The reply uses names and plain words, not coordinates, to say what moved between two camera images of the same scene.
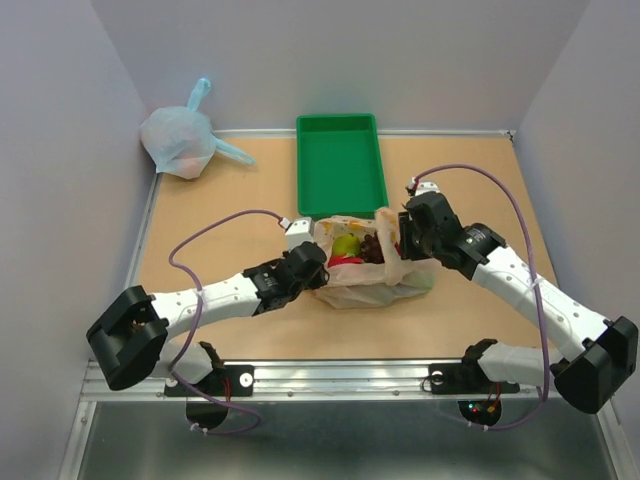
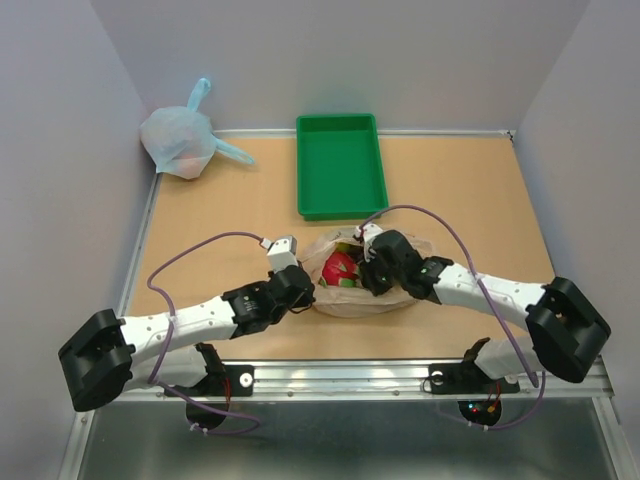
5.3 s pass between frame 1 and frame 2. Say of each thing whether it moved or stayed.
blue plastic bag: stayed
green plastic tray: stayed
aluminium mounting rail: stayed
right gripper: moved
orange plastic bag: moved
